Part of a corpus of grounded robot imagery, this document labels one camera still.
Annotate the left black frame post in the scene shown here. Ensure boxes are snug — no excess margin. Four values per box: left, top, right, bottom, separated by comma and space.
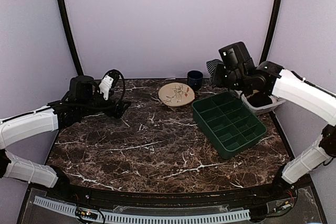
57, 0, 84, 76

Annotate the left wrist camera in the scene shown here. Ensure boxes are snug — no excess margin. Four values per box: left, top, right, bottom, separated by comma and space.
99, 73, 114, 101

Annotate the beige floral plate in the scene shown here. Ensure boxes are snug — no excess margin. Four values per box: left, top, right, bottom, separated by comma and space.
158, 82, 195, 107

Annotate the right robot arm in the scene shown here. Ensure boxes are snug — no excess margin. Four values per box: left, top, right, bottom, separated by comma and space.
205, 41, 335, 200

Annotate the black front rail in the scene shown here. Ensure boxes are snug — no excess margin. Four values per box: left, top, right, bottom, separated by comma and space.
22, 175, 318, 209

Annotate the dark blue mug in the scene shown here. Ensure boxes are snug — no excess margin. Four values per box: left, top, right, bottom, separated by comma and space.
187, 70, 203, 91

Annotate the green divided organizer tray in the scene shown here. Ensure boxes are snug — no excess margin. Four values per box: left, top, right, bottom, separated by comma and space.
192, 92, 267, 159

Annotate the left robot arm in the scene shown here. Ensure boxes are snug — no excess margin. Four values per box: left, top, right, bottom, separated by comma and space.
1, 70, 131, 201

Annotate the black frame post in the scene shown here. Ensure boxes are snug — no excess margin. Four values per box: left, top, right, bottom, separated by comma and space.
259, 0, 281, 63
57, 0, 84, 76

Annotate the navy striped underwear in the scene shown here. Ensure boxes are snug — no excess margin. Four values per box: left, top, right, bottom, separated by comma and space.
206, 59, 223, 76

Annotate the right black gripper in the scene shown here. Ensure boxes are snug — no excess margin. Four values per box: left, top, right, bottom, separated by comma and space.
212, 63, 248, 91

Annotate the black cloth in basket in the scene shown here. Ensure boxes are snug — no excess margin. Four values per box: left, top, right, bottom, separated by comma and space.
247, 93, 273, 108

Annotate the right black frame post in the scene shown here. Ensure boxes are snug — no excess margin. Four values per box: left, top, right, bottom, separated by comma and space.
259, 0, 281, 63

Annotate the white plastic laundry basket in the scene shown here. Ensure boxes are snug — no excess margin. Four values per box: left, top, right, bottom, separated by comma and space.
234, 91, 285, 115

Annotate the white slotted cable duct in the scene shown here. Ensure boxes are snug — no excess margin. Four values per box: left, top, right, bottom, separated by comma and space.
33, 196, 251, 224

